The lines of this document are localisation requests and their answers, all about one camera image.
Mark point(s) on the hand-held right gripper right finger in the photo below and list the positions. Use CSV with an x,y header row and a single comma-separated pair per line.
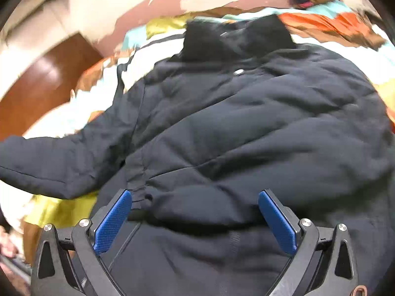
x,y
277,222

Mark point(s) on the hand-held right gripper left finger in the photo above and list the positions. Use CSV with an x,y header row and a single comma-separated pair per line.
x,y
111,222

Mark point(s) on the navy padded jacket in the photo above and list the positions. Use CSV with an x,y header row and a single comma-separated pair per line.
x,y
231,129

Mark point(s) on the brown wooden bed board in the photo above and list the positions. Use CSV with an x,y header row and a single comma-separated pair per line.
x,y
37,92

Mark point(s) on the colourful patchwork blanket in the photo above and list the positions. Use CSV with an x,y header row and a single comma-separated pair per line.
x,y
324,24

